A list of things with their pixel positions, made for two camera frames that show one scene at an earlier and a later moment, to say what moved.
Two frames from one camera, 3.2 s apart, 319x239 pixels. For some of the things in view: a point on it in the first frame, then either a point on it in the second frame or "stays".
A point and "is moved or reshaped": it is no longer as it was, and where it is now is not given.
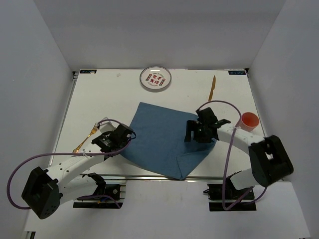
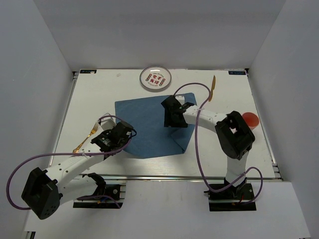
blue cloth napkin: [159, 142] is moved or reshaped
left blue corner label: [87, 71] stays
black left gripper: [108, 133] stays
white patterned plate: [155, 78] stays
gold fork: [93, 130] stays
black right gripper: [191, 126] → [168, 121]
